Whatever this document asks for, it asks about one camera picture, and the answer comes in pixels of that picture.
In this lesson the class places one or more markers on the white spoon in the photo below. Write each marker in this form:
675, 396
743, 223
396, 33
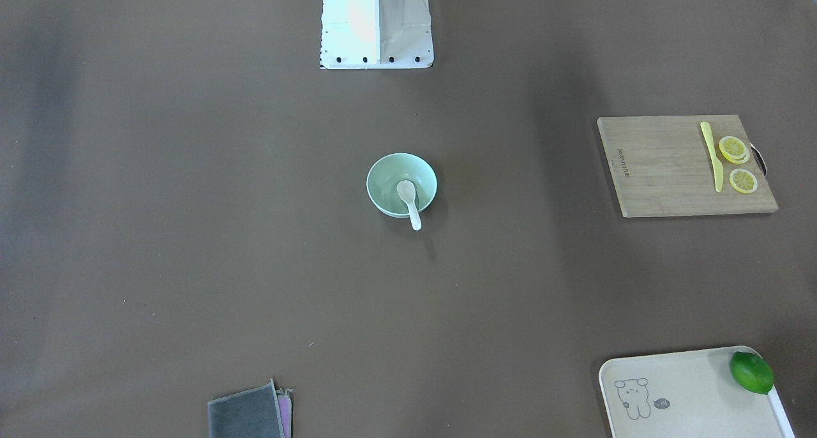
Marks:
407, 193

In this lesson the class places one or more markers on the light green bowl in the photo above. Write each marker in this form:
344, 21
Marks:
386, 173

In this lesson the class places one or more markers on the grey folded cloth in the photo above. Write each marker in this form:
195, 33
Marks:
259, 412

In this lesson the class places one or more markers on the bamboo cutting board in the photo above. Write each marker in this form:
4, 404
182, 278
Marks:
661, 167

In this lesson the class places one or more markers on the yellow plastic knife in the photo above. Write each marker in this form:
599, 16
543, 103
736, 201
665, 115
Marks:
717, 166

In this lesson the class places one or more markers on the stacked lemon slices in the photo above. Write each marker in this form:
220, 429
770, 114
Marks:
734, 150

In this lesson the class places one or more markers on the single lemon slice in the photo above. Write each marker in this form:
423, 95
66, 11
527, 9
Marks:
743, 181

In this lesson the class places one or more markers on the cream rabbit tray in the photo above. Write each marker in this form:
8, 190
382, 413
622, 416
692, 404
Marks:
687, 394

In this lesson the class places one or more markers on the green lime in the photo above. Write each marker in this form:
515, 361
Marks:
751, 372

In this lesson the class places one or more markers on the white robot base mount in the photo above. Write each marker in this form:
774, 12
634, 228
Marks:
376, 35

